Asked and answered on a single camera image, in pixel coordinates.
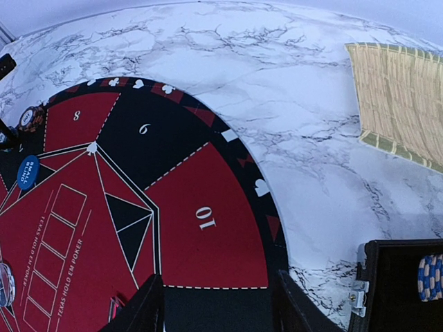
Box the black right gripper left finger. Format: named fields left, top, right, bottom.
left=100, top=274, right=165, bottom=332

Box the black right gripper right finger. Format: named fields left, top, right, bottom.
left=273, top=270, right=342, bottom=332

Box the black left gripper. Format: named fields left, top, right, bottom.
left=0, top=53, right=18, bottom=151

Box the chip stack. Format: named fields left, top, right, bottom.
left=17, top=106, right=45, bottom=132

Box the triangular all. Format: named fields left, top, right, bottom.
left=108, top=296, right=125, bottom=322

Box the blue small blind button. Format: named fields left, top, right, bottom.
left=17, top=155, right=40, bottom=190

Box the black poker set case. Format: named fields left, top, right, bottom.
left=348, top=239, right=442, bottom=331

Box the round red black poker mat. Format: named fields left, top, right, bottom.
left=1, top=77, right=288, bottom=331

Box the blue white chip row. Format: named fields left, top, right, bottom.
left=417, top=254, right=442, bottom=302

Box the yellow woven bamboo mat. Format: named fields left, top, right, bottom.
left=345, top=42, right=442, bottom=172

